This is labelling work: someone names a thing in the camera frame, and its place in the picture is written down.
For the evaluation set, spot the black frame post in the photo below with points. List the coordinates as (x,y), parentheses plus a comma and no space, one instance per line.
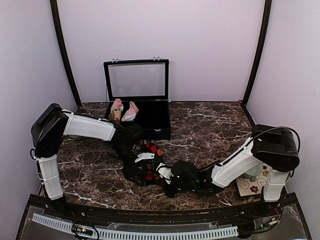
(63,51)
(258,52)

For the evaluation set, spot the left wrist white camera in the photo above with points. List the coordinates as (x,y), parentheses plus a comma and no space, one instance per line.
(144,156)

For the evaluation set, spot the floral patterned mat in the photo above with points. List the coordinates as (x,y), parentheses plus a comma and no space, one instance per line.
(252,186)

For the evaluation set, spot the pale green bowl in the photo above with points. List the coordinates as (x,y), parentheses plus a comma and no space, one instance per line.
(255,171)

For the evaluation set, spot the wrist white camera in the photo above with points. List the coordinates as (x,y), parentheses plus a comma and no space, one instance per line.
(144,156)
(165,173)

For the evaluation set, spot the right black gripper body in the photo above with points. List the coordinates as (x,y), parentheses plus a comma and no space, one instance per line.
(188,187)

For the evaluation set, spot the white slotted cable duct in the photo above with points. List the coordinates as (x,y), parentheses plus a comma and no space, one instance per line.
(121,231)

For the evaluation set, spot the small circuit board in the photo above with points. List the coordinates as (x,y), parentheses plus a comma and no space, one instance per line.
(81,230)

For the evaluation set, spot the pink patterned sock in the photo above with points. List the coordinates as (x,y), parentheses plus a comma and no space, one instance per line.
(131,113)

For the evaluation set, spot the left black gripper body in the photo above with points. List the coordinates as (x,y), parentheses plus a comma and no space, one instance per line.
(127,168)

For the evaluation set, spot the black display box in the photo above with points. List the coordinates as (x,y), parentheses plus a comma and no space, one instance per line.
(146,83)

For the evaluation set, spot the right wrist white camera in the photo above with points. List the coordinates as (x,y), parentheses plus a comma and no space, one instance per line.
(165,173)

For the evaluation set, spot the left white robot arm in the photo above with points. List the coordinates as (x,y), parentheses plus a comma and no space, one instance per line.
(55,123)

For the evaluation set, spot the black front rail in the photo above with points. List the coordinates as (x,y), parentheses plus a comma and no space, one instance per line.
(126,206)

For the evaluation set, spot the rolled pink sock in box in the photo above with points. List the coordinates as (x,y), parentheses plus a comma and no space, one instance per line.
(116,111)

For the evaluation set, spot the right black frame post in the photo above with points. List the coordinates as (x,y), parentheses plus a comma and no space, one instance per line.
(258,52)

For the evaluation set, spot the left black frame post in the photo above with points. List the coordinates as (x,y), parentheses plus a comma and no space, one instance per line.
(63,51)

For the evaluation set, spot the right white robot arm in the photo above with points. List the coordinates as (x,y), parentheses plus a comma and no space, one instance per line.
(277,147)

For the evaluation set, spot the black argyle sock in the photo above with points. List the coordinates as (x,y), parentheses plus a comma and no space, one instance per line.
(149,166)

